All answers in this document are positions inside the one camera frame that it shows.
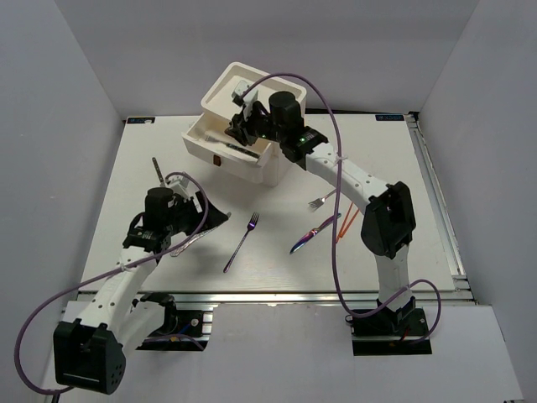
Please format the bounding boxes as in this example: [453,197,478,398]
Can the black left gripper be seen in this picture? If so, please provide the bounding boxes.
[164,191,228,236]

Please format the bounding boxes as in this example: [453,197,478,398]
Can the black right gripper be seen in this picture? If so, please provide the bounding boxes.
[223,102,284,148]

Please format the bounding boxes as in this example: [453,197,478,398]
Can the dark utensil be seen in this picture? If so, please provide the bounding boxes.
[205,136,261,160]

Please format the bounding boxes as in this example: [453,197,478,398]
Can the white drawer box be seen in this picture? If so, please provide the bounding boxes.
[182,61,307,186]

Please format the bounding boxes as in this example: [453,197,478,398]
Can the purple iridescent fork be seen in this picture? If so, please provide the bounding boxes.
[223,212,259,274]

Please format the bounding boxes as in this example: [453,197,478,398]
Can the rainbow iridescent knife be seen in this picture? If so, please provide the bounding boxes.
[289,216,334,254]

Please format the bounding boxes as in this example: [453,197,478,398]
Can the ornate silver fork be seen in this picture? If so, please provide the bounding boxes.
[308,190,336,211]

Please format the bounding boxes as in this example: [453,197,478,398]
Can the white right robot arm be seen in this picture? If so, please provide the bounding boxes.
[226,88,416,335]

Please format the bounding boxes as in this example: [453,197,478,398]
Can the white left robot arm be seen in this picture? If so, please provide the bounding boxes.
[53,187,229,395]

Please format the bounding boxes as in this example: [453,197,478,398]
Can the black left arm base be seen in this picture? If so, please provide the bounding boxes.
[131,293,212,352]

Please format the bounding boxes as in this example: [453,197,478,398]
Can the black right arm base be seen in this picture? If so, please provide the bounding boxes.
[345,308,432,357]

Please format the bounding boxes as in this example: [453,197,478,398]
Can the ornate silver knife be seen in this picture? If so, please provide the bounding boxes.
[169,230,211,258]

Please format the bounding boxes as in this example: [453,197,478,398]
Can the small silver knife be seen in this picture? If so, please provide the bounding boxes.
[152,157,165,187]

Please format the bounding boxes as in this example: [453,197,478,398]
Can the left black XDOF label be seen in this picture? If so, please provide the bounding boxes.
[126,117,155,124]

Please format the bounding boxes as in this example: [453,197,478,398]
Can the black xdof label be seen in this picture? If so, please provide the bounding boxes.
[375,113,404,122]
[126,117,155,124]

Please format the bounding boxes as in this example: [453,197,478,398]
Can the orange chopstick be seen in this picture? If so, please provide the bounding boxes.
[338,203,354,238]
[337,210,360,240]

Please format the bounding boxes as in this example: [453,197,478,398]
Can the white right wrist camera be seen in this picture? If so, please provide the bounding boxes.
[232,80,258,109]

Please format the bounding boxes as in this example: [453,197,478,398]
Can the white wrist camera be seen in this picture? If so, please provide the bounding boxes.
[232,80,258,109]
[165,175,190,199]

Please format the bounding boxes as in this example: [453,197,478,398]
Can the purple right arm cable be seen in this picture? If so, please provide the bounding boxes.
[234,73,442,346]

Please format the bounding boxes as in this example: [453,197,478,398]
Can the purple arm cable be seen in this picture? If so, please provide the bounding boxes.
[14,172,210,395]
[234,73,442,346]

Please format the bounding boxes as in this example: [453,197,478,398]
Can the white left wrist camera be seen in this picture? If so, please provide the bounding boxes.
[165,175,190,199]

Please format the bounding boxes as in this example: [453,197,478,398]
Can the aluminium table frame rail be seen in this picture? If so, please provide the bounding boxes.
[404,112,476,305]

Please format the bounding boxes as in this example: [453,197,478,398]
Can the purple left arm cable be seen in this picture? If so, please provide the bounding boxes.
[14,172,210,395]

